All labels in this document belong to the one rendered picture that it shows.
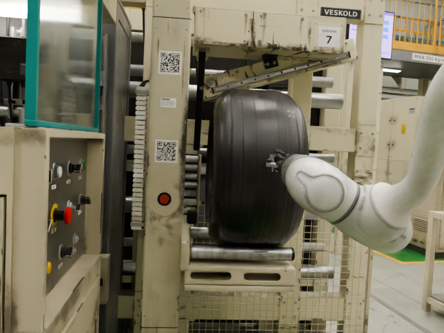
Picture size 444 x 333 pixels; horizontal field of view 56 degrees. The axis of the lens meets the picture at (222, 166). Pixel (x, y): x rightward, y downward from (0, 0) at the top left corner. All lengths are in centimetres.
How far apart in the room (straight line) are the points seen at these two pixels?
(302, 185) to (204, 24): 104
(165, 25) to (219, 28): 33
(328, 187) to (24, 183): 55
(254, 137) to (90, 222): 56
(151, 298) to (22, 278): 73
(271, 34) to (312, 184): 103
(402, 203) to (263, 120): 56
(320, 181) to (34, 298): 56
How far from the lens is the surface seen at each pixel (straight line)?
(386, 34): 551
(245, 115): 129
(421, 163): 81
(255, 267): 139
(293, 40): 177
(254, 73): 185
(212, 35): 172
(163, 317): 153
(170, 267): 147
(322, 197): 81
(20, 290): 86
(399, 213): 89
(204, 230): 166
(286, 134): 128
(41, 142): 80
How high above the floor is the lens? 126
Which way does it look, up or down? 3 degrees down
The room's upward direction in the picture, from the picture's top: 3 degrees clockwise
